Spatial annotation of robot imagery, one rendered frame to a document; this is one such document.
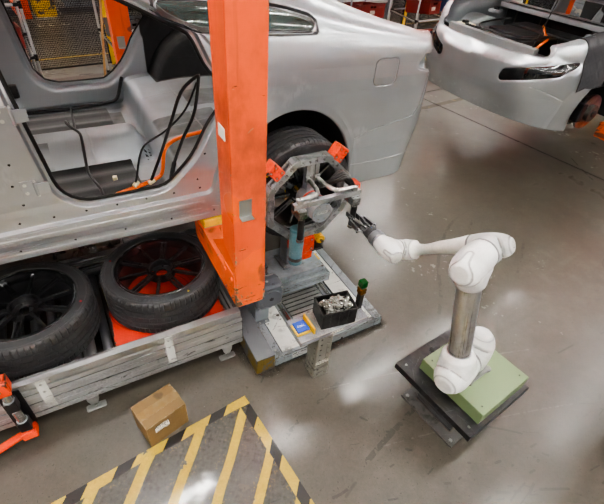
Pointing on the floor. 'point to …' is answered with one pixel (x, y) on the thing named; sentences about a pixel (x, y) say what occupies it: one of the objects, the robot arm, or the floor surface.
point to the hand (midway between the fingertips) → (352, 215)
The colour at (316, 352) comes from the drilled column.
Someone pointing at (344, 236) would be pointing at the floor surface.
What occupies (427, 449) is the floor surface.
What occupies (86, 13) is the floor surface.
